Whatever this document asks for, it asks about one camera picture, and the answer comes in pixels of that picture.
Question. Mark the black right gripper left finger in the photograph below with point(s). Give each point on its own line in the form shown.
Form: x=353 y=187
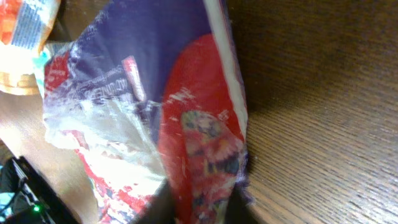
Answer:
x=161 y=210

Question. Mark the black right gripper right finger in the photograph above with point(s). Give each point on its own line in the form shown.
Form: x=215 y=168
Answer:
x=238 y=211

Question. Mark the purple red pad package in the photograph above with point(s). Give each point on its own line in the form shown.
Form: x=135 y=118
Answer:
x=151 y=96

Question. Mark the orange Kleenex tissue pack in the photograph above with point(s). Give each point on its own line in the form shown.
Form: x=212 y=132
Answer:
x=26 y=26

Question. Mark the cream lotion tube gold cap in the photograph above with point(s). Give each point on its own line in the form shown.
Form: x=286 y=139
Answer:
x=17 y=70

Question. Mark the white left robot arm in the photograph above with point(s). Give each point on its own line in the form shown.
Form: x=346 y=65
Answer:
x=26 y=198

